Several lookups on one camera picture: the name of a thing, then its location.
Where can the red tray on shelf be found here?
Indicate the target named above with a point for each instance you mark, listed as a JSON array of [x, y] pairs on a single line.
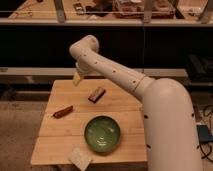
[[136, 8]]

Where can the brown sausage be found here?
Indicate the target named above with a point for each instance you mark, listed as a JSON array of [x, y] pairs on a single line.
[[63, 112]]

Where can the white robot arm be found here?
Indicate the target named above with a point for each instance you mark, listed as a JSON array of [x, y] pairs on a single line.
[[169, 121]]

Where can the pale yellow cheese wedge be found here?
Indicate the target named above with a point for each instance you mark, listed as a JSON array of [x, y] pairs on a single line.
[[77, 78]]

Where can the green ceramic bowl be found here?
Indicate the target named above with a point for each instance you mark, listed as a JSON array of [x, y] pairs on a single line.
[[102, 134]]

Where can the brown chocolate bar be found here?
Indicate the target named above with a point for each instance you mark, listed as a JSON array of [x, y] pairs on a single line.
[[96, 94]]

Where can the black power box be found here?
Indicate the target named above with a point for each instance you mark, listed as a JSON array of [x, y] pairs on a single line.
[[204, 134]]

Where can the metal shelf rail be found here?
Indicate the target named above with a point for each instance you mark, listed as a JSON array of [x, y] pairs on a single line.
[[69, 72]]

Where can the wooden table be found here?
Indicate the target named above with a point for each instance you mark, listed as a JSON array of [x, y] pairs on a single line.
[[58, 137]]

